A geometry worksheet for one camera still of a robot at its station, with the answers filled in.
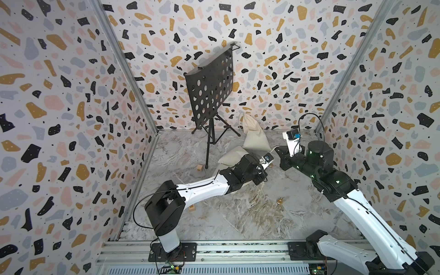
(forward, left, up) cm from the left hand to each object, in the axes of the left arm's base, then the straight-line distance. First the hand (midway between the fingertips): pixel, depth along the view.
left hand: (267, 166), depth 80 cm
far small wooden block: (+11, +35, -18) cm, 41 cm away
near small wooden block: (-13, +36, -17) cm, 42 cm away
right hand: (-1, -1, +15) cm, 15 cm away
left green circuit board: (-37, +42, -20) cm, 60 cm away
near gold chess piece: (-10, -8, -18) cm, 22 cm away
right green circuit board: (-38, -18, -20) cm, 47 cm away
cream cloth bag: (+28, +2, -11) cm, 30 cm away
